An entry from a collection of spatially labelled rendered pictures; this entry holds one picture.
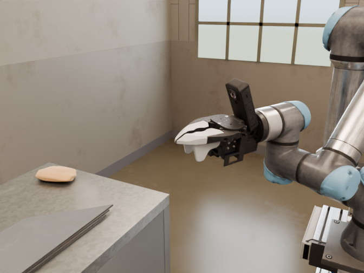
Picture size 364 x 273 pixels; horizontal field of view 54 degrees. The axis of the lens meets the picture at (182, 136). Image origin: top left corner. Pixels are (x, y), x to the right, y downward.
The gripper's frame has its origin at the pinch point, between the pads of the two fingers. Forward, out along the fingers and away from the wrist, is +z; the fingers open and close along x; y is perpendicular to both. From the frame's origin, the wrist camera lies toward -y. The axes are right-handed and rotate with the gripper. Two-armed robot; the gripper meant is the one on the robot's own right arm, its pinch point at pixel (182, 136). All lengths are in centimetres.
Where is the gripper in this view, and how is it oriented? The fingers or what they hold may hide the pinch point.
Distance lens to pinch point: 65.3
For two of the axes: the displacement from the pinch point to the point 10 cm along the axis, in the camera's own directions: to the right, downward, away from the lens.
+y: -0.8, 8.9, 4.4
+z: -8.1, 2.0, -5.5
